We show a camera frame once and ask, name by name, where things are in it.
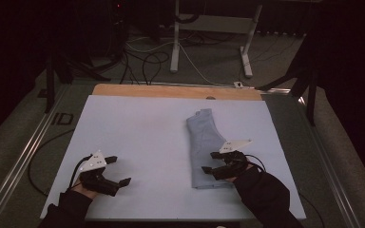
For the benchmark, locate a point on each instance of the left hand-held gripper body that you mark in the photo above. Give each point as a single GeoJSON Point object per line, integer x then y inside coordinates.
{"type": "Point", "coordinates": [95, 177]}

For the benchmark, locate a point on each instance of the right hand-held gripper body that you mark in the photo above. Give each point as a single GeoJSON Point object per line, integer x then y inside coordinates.
{"type": "Point", "coordinates": [233, 161]}

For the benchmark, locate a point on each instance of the grey-blue tank top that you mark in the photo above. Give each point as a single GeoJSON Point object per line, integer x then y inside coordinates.
{"type": "Point", "coordinates": [202, 142]}

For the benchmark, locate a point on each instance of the person's right hand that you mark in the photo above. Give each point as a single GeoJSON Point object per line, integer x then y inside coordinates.
{"type": "Point", "coordinates": [234, 179]}

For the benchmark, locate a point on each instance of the person's left hand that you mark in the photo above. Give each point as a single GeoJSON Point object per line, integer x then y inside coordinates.
{"type": "Point", "coordinates": [84, 191]}

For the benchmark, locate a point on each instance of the light blue table mat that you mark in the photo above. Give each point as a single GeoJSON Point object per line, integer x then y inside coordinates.
{"type": "Point", "coordinates": [139, 133]}

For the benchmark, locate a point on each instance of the small white plug box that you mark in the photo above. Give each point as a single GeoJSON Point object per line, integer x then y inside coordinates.
{"type": "Point", "coordinates": [238, 84]}

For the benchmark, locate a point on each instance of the black metal stand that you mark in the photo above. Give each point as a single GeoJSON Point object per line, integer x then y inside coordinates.
{"type": "Point", "coordinates": [312, 95]}
{"type": "Point", "coordinates": [50, 85]}

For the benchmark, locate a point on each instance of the dark equipment rack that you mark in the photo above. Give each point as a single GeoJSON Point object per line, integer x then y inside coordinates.
{"type": "Point", "coordinates": [107, 31]}

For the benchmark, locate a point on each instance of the white desk frame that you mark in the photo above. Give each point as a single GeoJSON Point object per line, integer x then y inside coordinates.
{"type": "Point", "coordinates": [214, 24]}

